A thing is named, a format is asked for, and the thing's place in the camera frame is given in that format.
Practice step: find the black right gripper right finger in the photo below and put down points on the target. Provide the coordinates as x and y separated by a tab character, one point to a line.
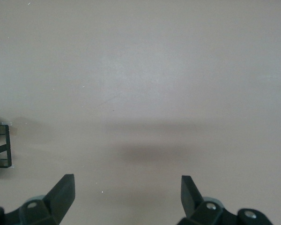
189	199

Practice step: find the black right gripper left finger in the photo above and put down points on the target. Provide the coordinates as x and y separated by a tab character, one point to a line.
58	201

